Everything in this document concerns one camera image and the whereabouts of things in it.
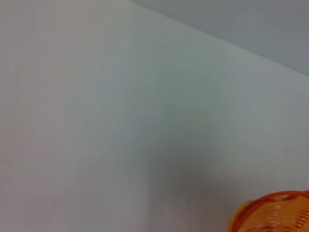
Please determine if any orange wire basket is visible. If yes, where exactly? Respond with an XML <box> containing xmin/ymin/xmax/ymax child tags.
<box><xmin>226</xmin><ymin>190</ymin><xmax>309</xmax><ymax>232</ymax></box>

